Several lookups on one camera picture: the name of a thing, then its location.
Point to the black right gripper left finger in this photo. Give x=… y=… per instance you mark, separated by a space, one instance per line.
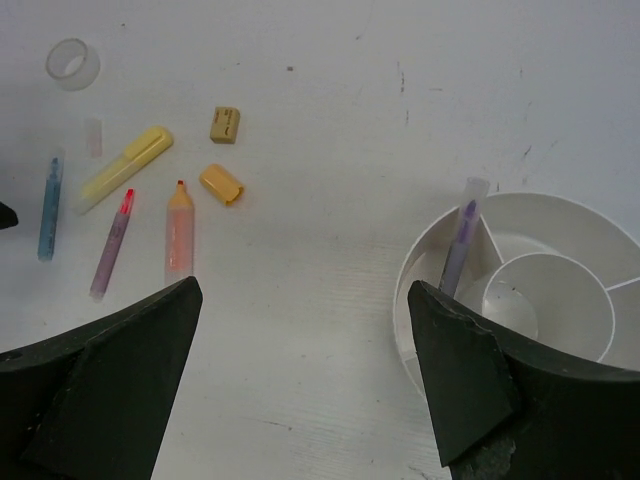
x=94 y=402

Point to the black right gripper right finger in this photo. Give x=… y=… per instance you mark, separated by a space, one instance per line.
x=504 y=406

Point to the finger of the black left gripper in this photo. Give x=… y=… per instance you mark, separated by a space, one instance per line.
x=8 y=217

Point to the blue highlighter pen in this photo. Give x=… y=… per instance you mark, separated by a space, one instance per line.
x=49 y=218

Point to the purple pen red tip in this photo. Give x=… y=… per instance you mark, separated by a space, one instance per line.
x=112 y=247

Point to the clear pen cap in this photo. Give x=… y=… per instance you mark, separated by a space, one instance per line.
x=93 y=136

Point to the white round desk organizer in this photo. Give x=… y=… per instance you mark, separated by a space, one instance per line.
x=557 y=272

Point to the clear tape roll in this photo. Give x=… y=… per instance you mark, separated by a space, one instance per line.
x=73 y=64

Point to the yellow highlighter pen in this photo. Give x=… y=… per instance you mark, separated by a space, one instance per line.
x=139 y=153

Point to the purple pen in organizer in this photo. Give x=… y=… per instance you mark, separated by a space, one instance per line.
x=468 y=216

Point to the tan eraser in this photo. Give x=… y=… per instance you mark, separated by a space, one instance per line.
x=225 y=125

